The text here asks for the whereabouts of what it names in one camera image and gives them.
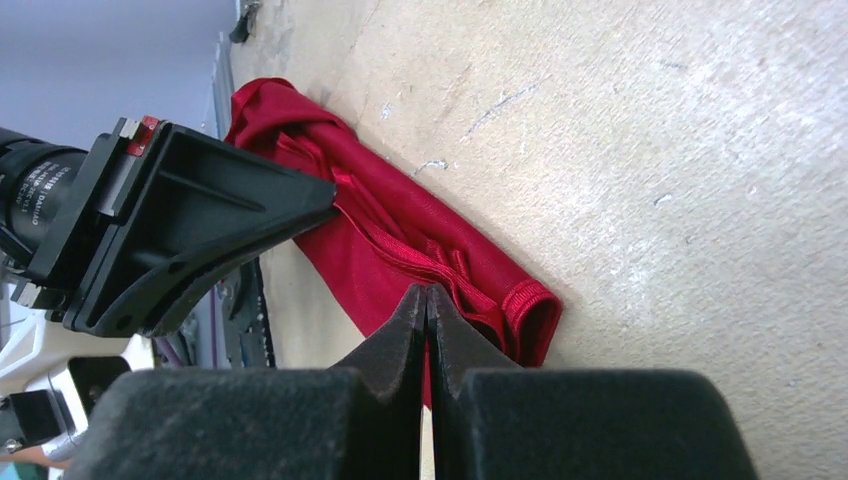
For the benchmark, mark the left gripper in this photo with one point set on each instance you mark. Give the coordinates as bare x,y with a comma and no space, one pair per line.
134,231

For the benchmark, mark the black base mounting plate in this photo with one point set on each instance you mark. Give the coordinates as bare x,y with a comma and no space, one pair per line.
245,318

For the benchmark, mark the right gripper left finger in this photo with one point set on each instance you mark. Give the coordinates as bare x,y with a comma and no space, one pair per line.
358,419

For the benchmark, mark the red cloth napkin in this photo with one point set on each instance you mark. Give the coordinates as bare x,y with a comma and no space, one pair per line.
390,231

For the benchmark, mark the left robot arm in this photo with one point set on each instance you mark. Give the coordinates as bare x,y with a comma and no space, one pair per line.
51,379

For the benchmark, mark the aluminium frame rail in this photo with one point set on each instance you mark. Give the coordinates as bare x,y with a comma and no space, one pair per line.
218,116

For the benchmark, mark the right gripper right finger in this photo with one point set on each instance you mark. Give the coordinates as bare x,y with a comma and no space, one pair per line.
493,419

